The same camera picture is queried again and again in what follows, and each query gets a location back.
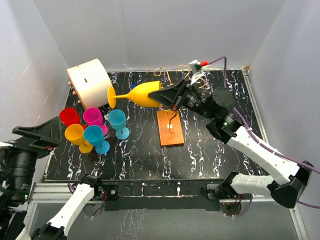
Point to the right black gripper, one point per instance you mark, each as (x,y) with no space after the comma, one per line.
(173,96)

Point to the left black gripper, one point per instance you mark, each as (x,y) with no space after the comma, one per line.
(49,130)

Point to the red wine glass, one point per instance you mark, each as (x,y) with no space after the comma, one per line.
(70,116)

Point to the yellow wine glass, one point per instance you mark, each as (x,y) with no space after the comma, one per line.
(75,134)
(138,95)

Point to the teal wine glass back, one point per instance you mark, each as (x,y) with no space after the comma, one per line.
(95,136)

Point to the pink wine glass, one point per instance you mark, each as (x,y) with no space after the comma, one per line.
(93,117)

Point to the light blue wine glass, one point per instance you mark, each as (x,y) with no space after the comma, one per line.
(118,121)

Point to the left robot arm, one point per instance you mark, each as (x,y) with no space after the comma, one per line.
(20,195)

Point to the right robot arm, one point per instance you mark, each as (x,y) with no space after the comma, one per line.
(286,180)

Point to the wooden rack base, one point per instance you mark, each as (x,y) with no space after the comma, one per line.
(170,128)

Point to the white cylindrical box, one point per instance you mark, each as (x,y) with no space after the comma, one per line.
(90,82)

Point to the gold wire glass rack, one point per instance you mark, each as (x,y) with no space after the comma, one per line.
(175,75)

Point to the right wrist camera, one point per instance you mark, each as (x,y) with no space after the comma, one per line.
(197,70)

